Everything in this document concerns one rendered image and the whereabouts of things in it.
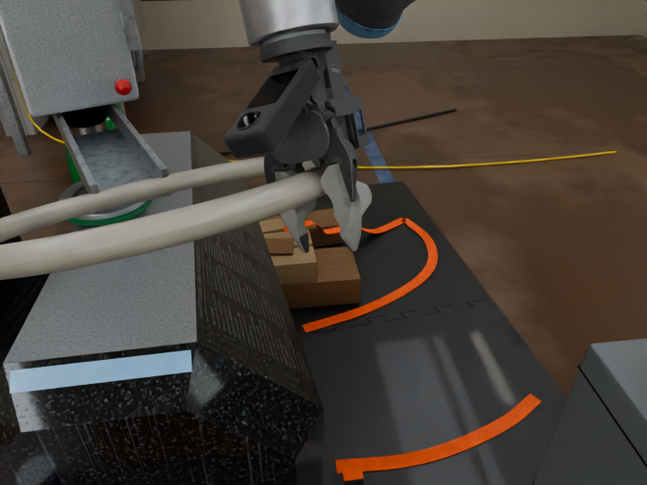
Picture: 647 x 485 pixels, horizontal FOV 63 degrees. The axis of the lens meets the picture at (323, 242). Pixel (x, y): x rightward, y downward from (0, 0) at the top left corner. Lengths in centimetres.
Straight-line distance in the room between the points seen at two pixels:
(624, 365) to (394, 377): 112
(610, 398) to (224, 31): 569
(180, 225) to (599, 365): 75
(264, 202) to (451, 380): 161
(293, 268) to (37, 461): 126
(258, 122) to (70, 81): 78
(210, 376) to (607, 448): 69
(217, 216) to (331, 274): 176
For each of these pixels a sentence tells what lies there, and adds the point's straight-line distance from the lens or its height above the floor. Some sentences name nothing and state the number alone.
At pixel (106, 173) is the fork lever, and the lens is 103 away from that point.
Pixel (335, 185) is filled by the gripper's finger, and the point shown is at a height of 126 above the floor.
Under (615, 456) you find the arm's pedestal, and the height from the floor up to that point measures 74.
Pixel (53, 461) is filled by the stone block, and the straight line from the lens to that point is 114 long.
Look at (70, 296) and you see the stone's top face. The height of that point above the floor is 81.
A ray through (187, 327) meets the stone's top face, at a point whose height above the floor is 81.
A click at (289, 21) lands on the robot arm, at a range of 51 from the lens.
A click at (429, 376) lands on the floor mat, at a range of 201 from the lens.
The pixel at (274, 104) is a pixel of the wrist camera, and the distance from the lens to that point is 47.
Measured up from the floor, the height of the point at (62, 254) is 125.
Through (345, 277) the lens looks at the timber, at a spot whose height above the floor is 15.
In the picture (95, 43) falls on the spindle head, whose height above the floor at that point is 124.
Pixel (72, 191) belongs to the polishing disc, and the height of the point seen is 87.
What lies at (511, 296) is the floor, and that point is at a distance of 246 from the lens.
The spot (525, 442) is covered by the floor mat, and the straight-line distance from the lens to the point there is 192.
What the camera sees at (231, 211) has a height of 127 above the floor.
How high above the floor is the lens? 150
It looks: 34 degrees down
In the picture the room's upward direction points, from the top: straight up
